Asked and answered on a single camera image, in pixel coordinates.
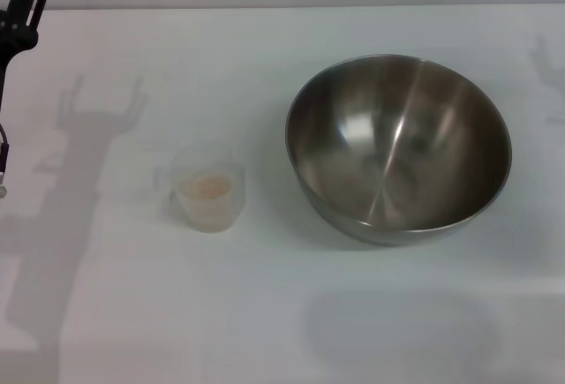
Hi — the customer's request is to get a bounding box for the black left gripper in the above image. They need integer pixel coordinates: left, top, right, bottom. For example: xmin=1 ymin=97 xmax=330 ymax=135
xmin=0 ymin=0 xmax=52 ymax=114

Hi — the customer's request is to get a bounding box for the large stainless steel bowl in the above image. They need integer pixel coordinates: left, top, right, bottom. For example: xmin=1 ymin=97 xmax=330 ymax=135
xmin=284 ymin=52 xmax=513 ymax=246

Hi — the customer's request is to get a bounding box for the clear plastic measuring cup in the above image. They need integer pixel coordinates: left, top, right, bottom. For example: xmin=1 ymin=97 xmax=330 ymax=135
xmin=153 ymin=145 xmax=246 ymax=234

